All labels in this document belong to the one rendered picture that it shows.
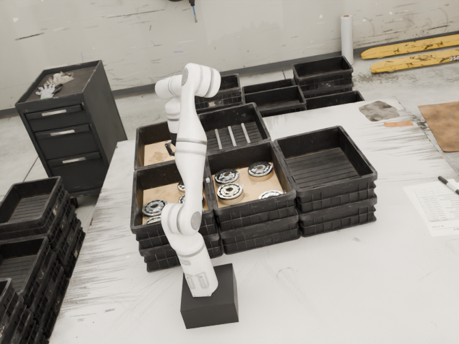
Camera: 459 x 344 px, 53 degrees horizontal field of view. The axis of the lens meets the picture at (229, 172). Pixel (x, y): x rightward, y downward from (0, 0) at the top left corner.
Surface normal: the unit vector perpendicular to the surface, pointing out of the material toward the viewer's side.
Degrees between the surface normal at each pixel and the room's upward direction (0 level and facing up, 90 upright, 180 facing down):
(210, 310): 90
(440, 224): 0
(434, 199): 0
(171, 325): 0
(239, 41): 90
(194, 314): 90
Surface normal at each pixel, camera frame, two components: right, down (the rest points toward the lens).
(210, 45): 0.04, 0.55
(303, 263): -0.17, -0.82
